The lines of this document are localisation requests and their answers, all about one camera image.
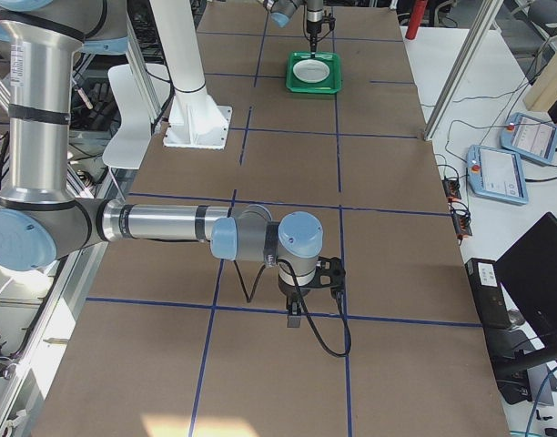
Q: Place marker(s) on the blue teach pendant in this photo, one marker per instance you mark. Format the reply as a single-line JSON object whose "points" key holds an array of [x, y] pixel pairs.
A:
{"points": [[530, 137], [497, 174]]}

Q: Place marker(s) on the green plastic tray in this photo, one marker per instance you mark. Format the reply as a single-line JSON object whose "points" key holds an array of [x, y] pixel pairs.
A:
{"points": [[329, 86]]}

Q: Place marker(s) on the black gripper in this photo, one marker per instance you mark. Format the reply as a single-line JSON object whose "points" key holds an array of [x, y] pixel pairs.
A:
{"points": [[313, 25], [288, 290]]}

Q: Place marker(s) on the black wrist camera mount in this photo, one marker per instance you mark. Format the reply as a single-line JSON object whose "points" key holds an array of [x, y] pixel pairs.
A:
{"points": [[329, 273]]}

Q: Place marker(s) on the upper orange connector box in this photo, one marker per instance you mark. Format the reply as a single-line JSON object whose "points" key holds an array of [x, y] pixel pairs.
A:
{"points": [[451, 187]]}

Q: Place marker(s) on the aluminium frame post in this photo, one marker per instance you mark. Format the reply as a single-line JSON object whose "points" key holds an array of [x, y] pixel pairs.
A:
{"points": [[472, 43]]}

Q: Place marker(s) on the black computer box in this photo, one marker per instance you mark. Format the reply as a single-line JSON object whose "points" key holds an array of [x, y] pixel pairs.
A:
{"points": [[487, 294]]}

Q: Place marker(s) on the far blue teach pendant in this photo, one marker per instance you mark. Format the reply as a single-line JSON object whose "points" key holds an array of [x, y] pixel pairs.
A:
{"points": [[530, 137]]}

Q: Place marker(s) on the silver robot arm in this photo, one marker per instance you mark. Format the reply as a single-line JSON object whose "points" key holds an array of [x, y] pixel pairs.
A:
{"points": [[40, 221], [281, 12]]}

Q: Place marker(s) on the lower orange connector box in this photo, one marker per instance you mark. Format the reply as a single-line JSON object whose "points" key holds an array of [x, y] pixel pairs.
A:
{"points": [[462, 224]]}

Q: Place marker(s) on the orange connector box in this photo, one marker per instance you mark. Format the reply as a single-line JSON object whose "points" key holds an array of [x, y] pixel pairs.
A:
{"points": [[462, 224], [451, 187]]}

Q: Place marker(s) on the white plastic chair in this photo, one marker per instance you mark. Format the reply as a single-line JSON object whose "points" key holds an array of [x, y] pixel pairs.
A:
{"points": [[128, 146]]}

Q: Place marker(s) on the near blue teach pendant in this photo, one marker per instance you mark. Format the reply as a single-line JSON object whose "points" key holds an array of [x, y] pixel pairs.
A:
{"points": [[497, 174]]}

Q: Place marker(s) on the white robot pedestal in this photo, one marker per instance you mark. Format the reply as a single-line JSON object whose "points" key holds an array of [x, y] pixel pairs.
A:
{"points": [[195, 119]]}

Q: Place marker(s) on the wooden board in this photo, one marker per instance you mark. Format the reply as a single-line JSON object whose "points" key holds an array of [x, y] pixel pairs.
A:
{"points": [[543, 93]]}

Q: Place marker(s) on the white round plate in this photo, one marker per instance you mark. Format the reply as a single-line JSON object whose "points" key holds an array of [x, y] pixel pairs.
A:
{"points": [[311, 71]]}

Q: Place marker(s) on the red cylinder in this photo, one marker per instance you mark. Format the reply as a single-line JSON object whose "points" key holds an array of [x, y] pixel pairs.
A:
{"points": [[416, 15]]}

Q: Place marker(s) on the black monitor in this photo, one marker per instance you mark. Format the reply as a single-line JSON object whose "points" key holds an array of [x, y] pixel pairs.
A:
{"points": [[528, 272]]}

